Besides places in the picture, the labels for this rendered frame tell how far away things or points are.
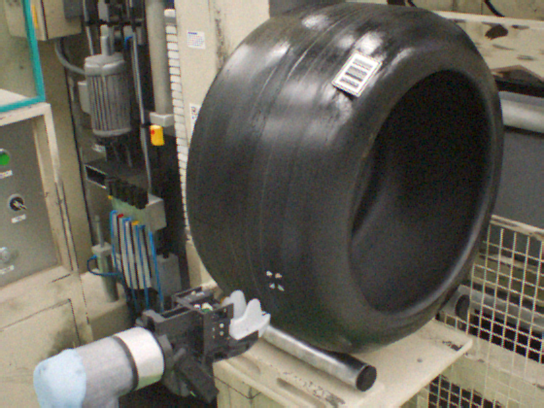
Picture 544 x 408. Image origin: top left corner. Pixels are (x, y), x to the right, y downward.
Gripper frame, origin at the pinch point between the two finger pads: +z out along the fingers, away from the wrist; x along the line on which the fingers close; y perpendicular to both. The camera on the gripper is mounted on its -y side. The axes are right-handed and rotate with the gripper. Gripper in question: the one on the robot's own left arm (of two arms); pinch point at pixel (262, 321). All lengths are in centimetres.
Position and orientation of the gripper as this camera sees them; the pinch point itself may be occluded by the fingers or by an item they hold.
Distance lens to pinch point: 102.2
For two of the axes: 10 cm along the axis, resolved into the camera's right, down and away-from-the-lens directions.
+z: 7.2, -2.0, 6.7
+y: 0.3, -9.5, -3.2
